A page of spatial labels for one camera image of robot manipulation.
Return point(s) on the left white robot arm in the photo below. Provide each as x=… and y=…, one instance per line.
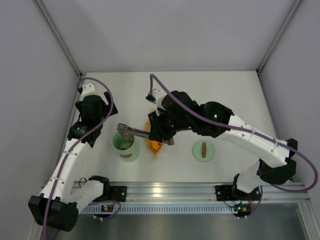
x=57, y=206

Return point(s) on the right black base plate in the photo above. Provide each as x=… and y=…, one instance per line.
x=227, y=192

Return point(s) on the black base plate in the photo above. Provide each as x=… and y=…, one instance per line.
x=227, y=192
x=115, y=193

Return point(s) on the right controller board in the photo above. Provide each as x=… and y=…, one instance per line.
x=242, y=212

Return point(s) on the green cup container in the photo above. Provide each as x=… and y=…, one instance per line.
x=129, y=155

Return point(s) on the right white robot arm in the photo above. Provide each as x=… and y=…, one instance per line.
x=275, y=165

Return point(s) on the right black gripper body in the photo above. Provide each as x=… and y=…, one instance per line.
x=155, y=127

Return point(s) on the brown food piece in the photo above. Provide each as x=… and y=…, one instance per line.
x=127, y=137

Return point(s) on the left aluminium frame post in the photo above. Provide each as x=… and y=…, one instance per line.
x=39, y=4

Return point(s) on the controller board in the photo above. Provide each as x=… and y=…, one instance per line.
x=242, y=212
x=106, y=212

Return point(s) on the metal tongs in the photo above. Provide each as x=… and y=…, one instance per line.
x=125, y=129

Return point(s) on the left controller board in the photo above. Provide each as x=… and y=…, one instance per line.
x=106, y=212

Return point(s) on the green lid with handle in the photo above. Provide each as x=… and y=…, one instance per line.
x=203, y=151

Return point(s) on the aluminium mounting rail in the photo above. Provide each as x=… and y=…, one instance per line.
x=203, y=193

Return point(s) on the grey slotted cable duct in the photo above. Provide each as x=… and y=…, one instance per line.
x=152, y=209

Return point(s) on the orange boat-shaped tray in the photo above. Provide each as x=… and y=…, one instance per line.
x=147, y=128

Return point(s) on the orange food piece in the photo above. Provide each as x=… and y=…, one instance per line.
x=155, y=145

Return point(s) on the aluminium frame post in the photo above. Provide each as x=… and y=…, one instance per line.
x=39, y=4
x=294, y=8

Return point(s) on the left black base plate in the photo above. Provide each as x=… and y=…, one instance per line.
x=115, y=193

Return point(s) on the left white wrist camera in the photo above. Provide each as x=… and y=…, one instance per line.
x=87, y=89

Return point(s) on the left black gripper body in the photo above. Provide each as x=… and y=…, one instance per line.
x=110, y=103

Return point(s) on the right aluminium frame post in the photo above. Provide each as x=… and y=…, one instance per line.
x=294, y=8

